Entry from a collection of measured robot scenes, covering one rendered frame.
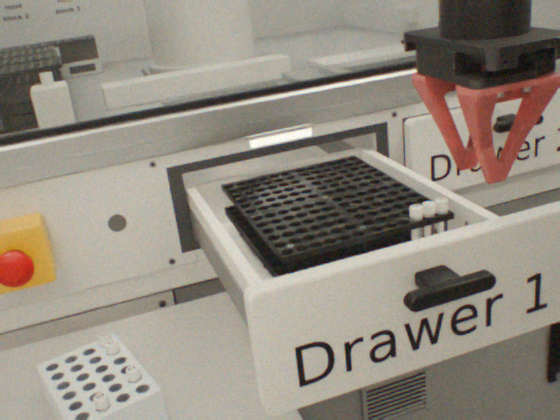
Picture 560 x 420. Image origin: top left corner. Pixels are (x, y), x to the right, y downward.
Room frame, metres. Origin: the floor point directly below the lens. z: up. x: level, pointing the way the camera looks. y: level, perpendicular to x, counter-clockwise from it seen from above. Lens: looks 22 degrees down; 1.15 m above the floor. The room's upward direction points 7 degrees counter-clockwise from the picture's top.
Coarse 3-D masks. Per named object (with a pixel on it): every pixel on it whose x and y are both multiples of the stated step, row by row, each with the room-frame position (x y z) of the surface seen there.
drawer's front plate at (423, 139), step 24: (408, 120) 0.80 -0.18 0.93; (432, 120) 0.80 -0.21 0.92; (456, 120) 0.81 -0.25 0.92; (552, 120) 0.85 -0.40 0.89; (408, 144) 0.79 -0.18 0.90; (432, 144) 0.80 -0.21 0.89; (552, 144) 0.85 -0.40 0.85; (408, 168) 0.80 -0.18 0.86; (480, 168) 0.82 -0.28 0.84; (528, 168) 0.84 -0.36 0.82
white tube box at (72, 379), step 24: (48, 360) 0.54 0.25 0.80; (72, 360) 0.54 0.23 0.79; (96, 360) 0.54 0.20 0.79; (120, 360) 0.53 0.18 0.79; (48, 384) 0.50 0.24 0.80; (72, 384) 0.50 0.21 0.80; (96, 384) 0.49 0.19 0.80; (120, 384) 0.49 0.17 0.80; (144, 384) 0.48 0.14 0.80; (72, 408) 0.47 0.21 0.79; (120, 408) 0.45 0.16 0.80; (144, 408) 0.46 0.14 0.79
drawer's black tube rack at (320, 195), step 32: (352, 160) 0.75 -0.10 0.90; (224, 192) 0.70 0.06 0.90; (256, 192) 0.67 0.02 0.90; (288, 192) 0.66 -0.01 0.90; (320, 192) 0.65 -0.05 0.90; (352, 192) 0.64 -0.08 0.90; (384, 192) 0.63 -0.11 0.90; (416, 192) 0.62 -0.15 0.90; (256, 224) 0.58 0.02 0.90; (288, 224) 0.57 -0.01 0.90; (320, 224) 0.56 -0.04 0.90; (352, 224) 0.56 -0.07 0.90; (320, 256) 0.55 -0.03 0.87; (352, 256) 0.55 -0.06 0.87
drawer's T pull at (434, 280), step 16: (416, 272) 0.43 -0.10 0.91; (432, 272) 0.42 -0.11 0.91; (448, 272) 0.42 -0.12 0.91; (480, 272) 0.41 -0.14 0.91; (432, 288) 0.40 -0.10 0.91; (448, 288) 0.40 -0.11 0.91; (464, 288) 0.40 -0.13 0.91; (480, 288) 0.40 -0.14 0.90; (416, 304) 0.39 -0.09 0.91; (432, 304) 0.39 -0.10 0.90
